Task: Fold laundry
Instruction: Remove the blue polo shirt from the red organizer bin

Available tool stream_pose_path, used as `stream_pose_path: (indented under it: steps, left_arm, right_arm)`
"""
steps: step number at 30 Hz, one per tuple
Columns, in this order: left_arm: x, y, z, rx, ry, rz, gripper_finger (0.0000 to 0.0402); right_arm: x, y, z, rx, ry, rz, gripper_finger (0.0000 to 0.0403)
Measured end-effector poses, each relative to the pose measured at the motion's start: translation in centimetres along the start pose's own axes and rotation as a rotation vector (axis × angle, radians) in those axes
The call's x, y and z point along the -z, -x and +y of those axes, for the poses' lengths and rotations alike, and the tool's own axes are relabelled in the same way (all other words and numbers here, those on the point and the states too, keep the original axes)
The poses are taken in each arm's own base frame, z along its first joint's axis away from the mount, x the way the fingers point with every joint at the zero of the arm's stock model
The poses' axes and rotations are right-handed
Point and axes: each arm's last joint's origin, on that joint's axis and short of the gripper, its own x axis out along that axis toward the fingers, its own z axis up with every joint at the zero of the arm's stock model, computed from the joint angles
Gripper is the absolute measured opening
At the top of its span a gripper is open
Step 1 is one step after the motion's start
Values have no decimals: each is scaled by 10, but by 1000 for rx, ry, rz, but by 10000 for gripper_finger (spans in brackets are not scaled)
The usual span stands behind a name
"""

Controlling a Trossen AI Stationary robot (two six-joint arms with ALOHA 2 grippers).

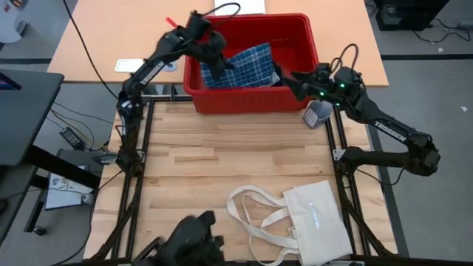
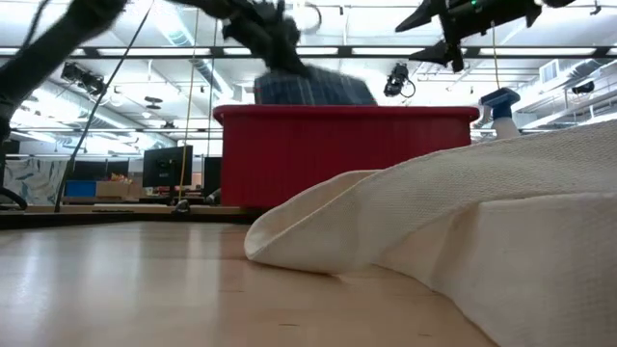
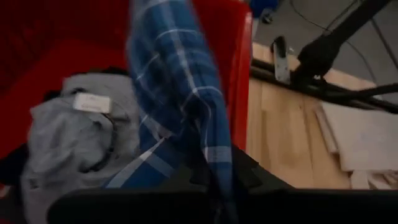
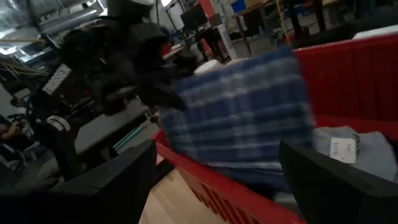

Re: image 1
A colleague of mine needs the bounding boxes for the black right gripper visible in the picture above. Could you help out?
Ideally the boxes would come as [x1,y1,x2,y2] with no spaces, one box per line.
[282,70,339,106]

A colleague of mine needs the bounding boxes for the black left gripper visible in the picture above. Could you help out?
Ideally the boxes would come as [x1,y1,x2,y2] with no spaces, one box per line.
[191,33,237,81]

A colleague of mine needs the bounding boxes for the blue plaid shirt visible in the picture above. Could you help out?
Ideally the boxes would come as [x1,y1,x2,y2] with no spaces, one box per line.
[199,42,282,89]

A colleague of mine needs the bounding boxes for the spray bottle with blue nozzle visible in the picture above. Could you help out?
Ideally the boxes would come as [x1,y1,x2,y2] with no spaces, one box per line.
[302,99,333,130]

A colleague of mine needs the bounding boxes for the red plastic bin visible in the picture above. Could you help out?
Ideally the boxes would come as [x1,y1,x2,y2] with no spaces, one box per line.
[183,13,321,115]

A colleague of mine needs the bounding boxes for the white paper sheet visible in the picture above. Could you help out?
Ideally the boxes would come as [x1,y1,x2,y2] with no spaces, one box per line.
[214,0,266,16]

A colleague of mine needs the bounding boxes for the beige wooden desk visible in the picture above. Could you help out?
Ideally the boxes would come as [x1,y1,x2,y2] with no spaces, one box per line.
[47,0,389,89]

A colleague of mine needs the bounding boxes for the black computer case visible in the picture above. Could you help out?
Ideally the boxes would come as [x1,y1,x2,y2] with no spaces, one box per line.
[375,0,450,33]

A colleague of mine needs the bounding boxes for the cream woven cloth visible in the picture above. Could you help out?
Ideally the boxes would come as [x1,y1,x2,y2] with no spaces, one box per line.
[225,180,354,266]

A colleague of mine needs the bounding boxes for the black power adapter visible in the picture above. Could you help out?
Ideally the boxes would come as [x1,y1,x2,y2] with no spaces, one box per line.
[58,126,86,149]

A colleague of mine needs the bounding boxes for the dark grey control box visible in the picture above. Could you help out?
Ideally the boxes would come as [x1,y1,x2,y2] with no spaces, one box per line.
[55,148,107,174]

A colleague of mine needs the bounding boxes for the white box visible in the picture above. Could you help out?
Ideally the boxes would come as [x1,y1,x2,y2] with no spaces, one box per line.
[44,172,94,211]

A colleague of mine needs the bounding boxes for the black desk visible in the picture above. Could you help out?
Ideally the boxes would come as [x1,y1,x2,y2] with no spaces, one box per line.
[0,68,103,245]

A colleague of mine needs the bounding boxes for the dark display screen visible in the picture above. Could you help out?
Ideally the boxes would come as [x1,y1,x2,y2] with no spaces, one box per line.
[0,71,22,92]

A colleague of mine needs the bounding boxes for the white machine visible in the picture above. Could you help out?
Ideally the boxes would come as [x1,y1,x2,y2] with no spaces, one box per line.
[0,0,29,44]

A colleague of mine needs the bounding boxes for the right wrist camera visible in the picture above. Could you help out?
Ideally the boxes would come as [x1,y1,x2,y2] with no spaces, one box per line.
[315,62,333,81]

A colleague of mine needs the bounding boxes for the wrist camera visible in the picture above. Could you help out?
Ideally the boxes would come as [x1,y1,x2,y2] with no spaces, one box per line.
[188,10,214,36]
[315,62,333,81]

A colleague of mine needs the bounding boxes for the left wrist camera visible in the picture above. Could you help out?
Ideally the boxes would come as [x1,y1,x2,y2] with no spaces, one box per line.
[188,10,214,36]

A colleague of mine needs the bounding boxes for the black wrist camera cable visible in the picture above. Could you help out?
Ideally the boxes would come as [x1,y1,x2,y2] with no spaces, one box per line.
[330,43,360,75]
[201,1,242,21]

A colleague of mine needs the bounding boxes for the black aluminium table frame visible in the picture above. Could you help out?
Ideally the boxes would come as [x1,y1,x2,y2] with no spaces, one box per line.
[84,94,473,266]

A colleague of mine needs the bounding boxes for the long black cable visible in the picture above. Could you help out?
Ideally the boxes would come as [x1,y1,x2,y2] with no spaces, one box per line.
[61,0,120,101]

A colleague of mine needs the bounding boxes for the black floor cable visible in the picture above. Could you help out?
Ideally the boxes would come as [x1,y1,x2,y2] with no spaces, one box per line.
[53,101,114,126]
[412,18,472,44]

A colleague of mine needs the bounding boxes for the yellow floor cable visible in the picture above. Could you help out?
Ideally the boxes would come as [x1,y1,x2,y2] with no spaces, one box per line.
[50,109,99,149]

